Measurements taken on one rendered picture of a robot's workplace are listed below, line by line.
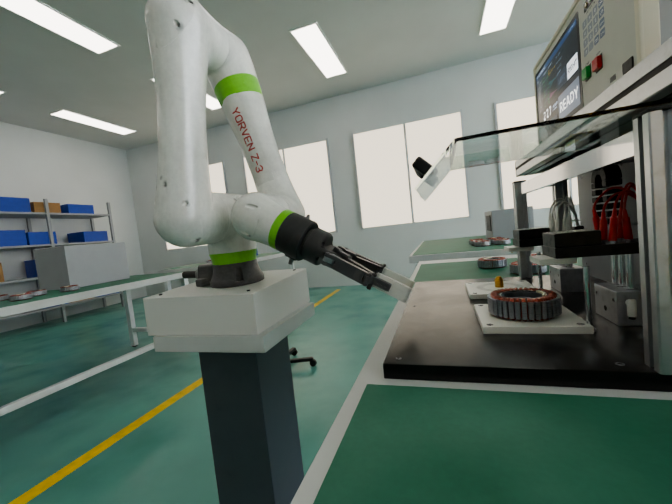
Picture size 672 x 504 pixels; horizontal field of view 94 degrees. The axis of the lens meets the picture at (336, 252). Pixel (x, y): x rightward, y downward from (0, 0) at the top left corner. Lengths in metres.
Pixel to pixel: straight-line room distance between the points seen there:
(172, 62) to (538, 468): 0.83
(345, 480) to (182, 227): 0.57
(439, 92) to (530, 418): 5.46
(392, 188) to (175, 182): 4.84
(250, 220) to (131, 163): 7.91
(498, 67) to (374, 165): 2.25
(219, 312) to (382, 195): 4.80
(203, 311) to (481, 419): 0.64
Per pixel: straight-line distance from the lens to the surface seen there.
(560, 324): 0.61
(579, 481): 0.35
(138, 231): 8.39
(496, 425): 0.40
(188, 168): 0.75
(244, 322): 0.77
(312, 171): 5.85
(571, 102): 0.80
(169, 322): 0.91
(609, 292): 0.67
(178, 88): 0.79
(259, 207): 0.69
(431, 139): 5.50
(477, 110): 5.62
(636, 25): 0.62
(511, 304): 0.60
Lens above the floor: 0.96
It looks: 3 degrees down
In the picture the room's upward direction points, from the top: 6 degrees counter-clockwise
